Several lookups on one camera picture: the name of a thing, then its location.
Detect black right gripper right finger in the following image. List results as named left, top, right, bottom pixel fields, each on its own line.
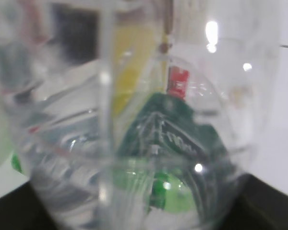
left=220, top=174, right=288, bottom=230

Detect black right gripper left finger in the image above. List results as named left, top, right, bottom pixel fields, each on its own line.
left=0, top=182, right=55, bottom=230

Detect clear water bottle green label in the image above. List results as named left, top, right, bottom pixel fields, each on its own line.
left=0, top=0, right=280, bottom=230

